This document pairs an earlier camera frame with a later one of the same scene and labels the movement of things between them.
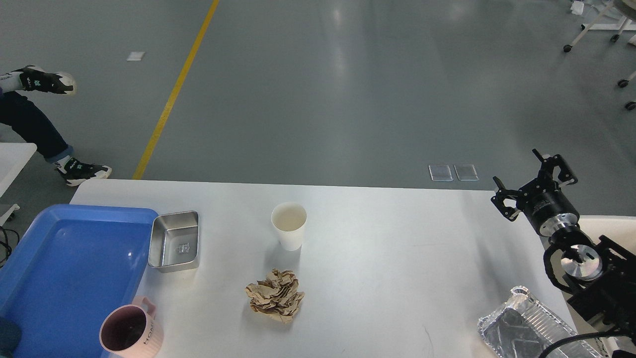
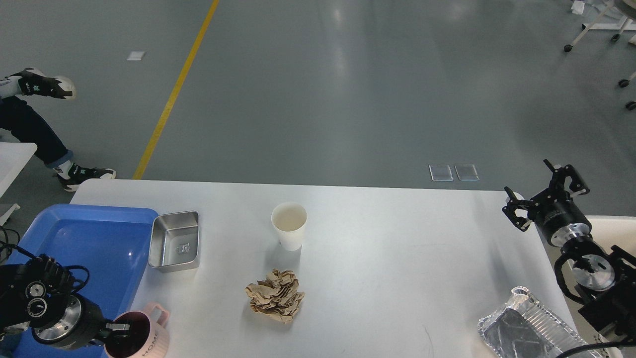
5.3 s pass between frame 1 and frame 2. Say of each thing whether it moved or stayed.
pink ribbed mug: moved
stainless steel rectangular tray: stayed
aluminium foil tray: stayed
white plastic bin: stayed
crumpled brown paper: stayed
